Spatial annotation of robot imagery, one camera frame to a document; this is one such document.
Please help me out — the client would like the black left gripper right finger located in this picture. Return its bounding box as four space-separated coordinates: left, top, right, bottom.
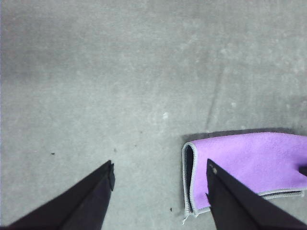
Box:
205 158 307 230

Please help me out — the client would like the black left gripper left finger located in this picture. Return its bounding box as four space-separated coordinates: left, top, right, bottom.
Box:
6 159 116 230

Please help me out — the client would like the purple towel with grey hem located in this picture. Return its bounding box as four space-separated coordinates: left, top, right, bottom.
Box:
181 131 307 219

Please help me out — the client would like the grey table cloth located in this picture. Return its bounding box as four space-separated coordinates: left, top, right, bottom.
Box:
0 0 307 230

